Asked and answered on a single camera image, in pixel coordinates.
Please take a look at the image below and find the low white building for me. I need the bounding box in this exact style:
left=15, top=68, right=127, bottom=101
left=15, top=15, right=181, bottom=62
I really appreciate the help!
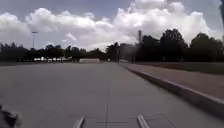
left=78, top=58, right=101, bottom=64

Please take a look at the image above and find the grey concrete slab pavement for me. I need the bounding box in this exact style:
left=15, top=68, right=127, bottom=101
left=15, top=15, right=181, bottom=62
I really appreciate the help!
left=0, top=61, right=224, bottom=128

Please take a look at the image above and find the row of white tents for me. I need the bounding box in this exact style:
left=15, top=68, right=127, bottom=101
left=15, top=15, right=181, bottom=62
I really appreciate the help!
left=32, top=56, right=73, bottom=63

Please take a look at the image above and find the row of dark trees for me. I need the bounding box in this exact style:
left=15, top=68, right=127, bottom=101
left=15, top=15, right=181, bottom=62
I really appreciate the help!
left=0, top=28, right=224, bottom=63

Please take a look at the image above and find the robot's own part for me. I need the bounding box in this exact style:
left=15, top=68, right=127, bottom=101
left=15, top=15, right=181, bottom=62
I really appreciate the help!
left=136, top=114, right=150, bottom=128
left=72, top=116, right=86, bottom=128

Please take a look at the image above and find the tall floodlight pole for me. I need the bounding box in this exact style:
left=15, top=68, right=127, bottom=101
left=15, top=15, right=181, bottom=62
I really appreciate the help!
left=31, top=31, right=39, bottom=50

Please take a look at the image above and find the grass strip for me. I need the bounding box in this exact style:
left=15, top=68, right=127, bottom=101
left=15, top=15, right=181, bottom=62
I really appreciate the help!
left=136, top=61, right=224, bottom=76

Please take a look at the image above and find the reddish brown path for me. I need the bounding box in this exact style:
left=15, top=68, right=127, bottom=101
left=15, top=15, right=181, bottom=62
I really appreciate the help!
left=124, top=63, right=224, bottom=101

